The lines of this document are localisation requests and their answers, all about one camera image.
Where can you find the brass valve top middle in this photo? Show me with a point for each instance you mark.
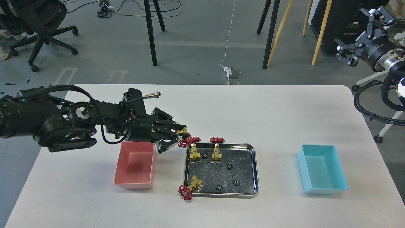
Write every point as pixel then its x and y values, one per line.
pixel 216 156

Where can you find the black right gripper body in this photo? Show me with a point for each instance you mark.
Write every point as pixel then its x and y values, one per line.
pixel 381 54

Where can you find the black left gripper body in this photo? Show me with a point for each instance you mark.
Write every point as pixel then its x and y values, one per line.
pixel 142 129

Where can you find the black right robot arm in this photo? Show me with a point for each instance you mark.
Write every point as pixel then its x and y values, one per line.
pixel 392 91

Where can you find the brass valve top left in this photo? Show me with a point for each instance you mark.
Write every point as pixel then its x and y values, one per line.
pixel 195 155

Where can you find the black office chair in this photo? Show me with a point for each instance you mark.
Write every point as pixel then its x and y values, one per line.
pixel 42 17

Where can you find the black tripod leg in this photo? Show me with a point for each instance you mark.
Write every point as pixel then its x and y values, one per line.
pixel 150 27

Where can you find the blue plastic box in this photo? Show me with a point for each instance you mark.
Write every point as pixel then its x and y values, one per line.
pixel 320 169

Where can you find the black cabinet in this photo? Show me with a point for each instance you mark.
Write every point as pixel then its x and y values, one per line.
pixel 346 22

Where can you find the metal tray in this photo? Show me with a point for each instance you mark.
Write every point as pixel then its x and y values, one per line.
pixel 241 156

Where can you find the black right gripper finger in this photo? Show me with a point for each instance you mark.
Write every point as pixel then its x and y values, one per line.
pixel 349 54
pixel 379 21

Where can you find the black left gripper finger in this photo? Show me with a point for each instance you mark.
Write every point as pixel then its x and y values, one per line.
pixel 164 145
pixel 163 124

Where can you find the pink plastic box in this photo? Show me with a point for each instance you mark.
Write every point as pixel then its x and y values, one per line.
pixel 136 165

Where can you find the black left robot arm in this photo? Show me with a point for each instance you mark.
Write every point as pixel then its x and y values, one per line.
pixel 64 117

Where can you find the black and yellow easel legs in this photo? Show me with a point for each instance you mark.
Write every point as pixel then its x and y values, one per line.
pixel 271 41

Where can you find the brass valve red handle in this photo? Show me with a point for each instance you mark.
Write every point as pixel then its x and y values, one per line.
pixel 185 138

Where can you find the brass valve bottom left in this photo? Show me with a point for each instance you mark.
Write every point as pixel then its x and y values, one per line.
pixel 186 191

